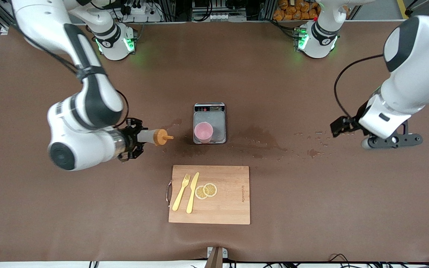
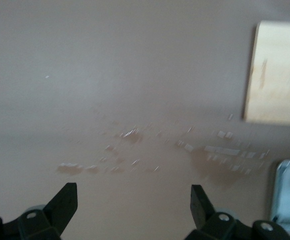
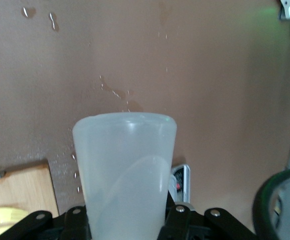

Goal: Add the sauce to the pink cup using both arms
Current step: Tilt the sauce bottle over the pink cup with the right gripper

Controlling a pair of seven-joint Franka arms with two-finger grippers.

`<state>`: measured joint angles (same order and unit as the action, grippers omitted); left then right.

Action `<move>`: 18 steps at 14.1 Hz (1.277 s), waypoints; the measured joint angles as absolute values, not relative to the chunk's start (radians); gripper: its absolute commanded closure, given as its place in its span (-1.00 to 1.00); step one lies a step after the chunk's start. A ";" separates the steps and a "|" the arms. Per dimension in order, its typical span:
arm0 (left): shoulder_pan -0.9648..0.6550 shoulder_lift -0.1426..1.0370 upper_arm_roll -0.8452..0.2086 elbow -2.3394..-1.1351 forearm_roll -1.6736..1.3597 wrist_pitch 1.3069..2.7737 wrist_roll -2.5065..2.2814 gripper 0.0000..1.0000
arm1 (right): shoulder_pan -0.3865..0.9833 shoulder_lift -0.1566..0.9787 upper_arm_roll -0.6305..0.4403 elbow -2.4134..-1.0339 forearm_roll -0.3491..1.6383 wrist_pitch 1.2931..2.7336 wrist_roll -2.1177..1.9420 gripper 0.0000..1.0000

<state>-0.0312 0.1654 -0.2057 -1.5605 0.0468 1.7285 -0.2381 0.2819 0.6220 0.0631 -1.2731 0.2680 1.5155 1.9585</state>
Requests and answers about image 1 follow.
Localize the clear sauce bottle orange cap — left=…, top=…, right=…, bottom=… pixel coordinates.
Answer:
left=136, top=128, right=174, bottom=146

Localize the pink plastic cup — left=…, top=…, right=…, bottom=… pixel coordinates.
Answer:
left=194, top=122, right=213, bottom=144

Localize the yellow plastic fork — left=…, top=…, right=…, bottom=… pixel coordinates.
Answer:
left=172, top=173, right=191, bottom=212

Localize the yellow plastic knife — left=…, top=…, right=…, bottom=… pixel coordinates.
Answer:
left=186, top=172, right=200, bottom=214

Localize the silver digital kitchen scale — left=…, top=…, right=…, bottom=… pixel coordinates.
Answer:
left=193, top=103, right=227, bottom=144

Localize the brown table cover mat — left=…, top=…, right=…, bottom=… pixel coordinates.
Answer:
left=0, top=20, right=429, bottom=263

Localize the wooden cutting board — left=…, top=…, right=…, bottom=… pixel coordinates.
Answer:
left=166, top=165, right=251, bottom=225

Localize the white power strip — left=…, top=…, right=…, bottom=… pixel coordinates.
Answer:
left=120, top=0, right=163, bottom=23

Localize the pile of orange items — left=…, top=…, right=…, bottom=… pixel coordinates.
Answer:
left=273, top=0, right=321, bottom=21

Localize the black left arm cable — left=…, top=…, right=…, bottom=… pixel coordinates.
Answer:
left=334, top=54, right=386, bottom=119

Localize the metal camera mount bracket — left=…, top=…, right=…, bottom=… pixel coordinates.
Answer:
left=204, top=247, right=228, bottom=268

